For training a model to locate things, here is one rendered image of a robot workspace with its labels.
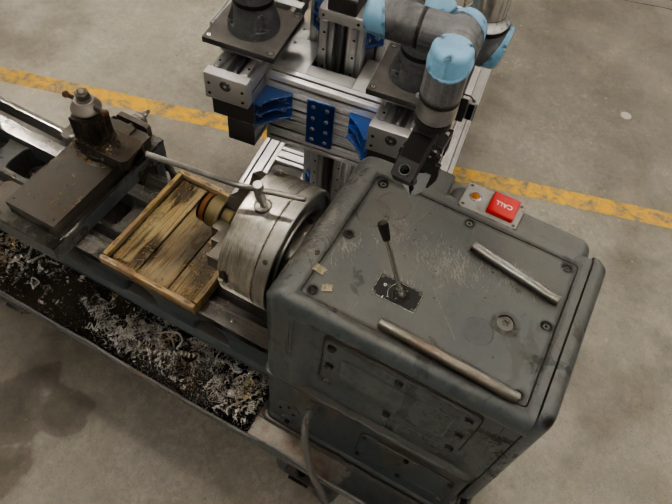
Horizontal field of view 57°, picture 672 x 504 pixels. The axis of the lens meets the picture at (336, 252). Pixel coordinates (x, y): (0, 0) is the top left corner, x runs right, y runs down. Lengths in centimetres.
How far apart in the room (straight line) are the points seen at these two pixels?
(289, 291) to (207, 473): 128
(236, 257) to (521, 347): 61
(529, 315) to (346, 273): 36
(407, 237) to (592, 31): 326
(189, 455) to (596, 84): 299
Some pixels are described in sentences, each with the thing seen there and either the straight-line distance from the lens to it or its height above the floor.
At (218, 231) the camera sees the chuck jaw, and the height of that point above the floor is 110.
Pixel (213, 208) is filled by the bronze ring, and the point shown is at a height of 112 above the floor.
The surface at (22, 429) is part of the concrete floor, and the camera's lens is 258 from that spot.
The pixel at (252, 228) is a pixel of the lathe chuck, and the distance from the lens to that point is 132.
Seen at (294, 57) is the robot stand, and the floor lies 107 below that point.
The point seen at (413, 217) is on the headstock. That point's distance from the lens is 132.
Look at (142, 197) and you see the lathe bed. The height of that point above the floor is 86.
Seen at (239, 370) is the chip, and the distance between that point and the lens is 183.
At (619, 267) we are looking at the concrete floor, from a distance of 313.
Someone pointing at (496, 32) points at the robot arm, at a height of 140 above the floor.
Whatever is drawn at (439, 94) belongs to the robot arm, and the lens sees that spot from 109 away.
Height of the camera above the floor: 228
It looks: 56 degrees down
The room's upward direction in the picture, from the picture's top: 8 degrees clockwise
